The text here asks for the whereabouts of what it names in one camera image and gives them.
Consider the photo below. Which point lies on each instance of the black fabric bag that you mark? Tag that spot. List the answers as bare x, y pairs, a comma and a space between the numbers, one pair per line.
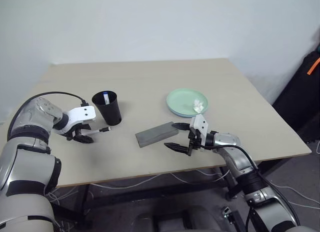
300, 104

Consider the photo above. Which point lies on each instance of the black and white pen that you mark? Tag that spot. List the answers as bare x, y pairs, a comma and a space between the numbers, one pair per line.
103, 129

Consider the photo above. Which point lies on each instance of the white tissue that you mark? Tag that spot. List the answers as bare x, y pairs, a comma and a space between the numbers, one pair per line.
197, 105

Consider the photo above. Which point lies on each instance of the black metal table frame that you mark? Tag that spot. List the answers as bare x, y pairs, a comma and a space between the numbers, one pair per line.
228, 182

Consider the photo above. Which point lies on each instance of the black plastic cup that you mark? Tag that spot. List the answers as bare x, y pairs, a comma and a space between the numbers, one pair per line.
112, 114

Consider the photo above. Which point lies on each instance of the small silver green device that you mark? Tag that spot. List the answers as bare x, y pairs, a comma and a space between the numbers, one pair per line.
226, 212

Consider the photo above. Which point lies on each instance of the blue capped white pen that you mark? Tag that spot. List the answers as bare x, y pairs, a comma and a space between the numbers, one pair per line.
106, 99

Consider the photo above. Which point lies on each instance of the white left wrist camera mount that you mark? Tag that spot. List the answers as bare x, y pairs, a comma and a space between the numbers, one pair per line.
82, 113

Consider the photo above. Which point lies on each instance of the green plastic plate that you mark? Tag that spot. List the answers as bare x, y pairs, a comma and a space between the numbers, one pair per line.
182, 101

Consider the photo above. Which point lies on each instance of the blue plastic plate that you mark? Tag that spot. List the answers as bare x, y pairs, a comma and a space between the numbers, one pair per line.
182, 115

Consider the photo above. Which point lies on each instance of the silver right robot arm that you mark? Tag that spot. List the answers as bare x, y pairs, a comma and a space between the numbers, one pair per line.
230, 140

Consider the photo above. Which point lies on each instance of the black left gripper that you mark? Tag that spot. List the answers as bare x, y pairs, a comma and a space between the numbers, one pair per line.
72, 137

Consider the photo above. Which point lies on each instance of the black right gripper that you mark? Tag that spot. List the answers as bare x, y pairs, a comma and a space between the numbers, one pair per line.
193, 141

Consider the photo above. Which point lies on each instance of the grey glasses case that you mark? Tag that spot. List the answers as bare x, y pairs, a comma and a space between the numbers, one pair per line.
155, 135

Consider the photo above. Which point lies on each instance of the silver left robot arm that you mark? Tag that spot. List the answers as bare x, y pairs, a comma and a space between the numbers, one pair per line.
25, 131

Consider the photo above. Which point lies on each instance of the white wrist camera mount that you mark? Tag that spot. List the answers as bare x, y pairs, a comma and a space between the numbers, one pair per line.
200, 123
82, 113

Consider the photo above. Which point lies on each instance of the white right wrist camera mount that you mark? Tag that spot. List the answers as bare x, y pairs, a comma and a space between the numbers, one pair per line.
200, 123

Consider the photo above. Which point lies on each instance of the black metal floor bar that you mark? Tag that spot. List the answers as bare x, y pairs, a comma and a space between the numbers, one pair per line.
237, 220

